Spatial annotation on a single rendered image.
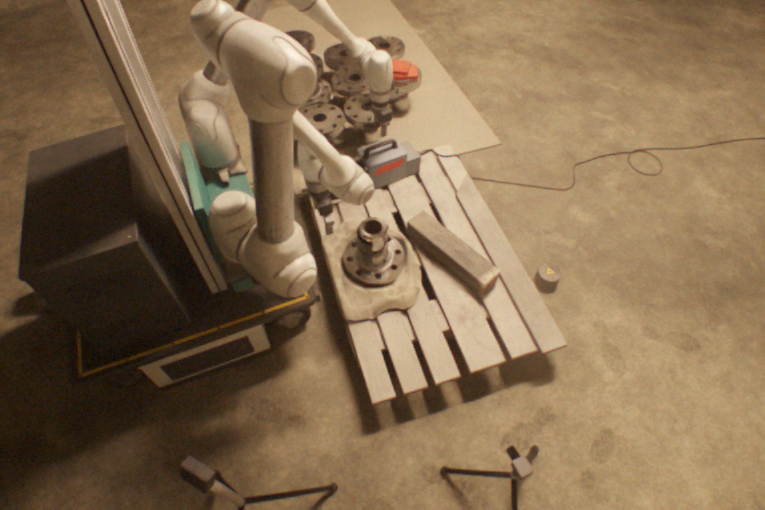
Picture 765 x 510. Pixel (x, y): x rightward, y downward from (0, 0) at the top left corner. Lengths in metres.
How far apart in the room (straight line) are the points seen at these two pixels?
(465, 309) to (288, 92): 1.31
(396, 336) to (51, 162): 1.38
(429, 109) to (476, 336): 1.60
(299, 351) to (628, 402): 1.36
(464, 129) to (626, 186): 0.97
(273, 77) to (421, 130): 2.02
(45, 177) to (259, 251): 0.81
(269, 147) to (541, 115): 2.33
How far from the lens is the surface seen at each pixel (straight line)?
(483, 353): 1.94
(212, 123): 1.80
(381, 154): 2.31
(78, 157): 1.83
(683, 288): 2.62
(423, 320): 1.96
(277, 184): 1.17
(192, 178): 1.66
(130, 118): 1.33
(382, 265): 2.02
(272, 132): 1.08
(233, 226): 1.43
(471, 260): 2.04
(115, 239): 1.50
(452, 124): 2.98
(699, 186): 3.16
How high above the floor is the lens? 1.88
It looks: 51 degrees down
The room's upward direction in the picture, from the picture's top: straight up
